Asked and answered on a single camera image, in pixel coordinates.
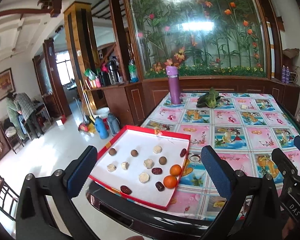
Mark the floral glass partition panel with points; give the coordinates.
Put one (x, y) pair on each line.
(199, 37)

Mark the broom with yellow handle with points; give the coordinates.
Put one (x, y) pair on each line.
(87, 109)

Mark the brown longan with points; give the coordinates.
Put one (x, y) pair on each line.
(162, 160)
(112, 151)

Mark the purple bottles on shelf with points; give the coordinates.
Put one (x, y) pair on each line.
(285, 74)

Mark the orange tangerine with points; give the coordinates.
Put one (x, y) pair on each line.
(175, 170)
(170, 182)

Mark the colourful fruit print tablecloth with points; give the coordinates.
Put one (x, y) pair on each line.
(243, 138)

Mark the white basin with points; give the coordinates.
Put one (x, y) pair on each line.
(102, 112)

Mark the dark red date front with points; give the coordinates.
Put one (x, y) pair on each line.
(159, 185)

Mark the round beige cake front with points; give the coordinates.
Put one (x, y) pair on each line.
(144, 177)

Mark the person in green coat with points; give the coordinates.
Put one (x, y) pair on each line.
(13, 114)

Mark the wooden sideboard cabinet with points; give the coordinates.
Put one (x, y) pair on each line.
(125, 101)

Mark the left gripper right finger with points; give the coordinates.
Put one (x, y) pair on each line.
(230, 185)

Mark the person in grey coat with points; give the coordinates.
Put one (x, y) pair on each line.
(27, 108)

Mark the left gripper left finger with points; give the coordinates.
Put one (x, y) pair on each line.
(67, 184)

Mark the red white shallow box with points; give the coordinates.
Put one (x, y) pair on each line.
(143, 140)

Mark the purple thermos bottle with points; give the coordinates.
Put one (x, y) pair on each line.
(173, 82)

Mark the green leafy vegetable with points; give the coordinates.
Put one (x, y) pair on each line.
(209, 99)

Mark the small beige cake cube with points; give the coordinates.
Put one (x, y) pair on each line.
(125, 165)

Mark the grey blue thermos on floor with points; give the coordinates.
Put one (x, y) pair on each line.
(113, 124)

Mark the black kettle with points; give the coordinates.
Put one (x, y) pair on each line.
(113, 72)

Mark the framed wall painting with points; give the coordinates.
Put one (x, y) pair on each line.
(6, 83)

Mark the brown round longan fruit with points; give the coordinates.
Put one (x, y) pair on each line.
(134, 153)

